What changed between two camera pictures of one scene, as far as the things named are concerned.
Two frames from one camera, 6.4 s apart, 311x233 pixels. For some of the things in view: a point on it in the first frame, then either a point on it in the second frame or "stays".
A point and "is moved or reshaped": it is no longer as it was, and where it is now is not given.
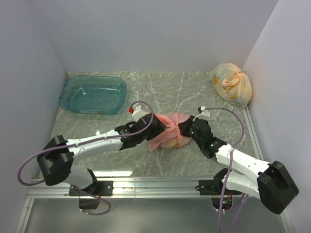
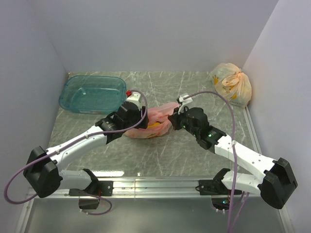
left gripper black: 159,128 -> 139,113
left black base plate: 98,189 stays
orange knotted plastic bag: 232,84 stays
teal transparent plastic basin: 93,94 stays
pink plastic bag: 171,137 is moved or reshaped
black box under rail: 88,203 stays
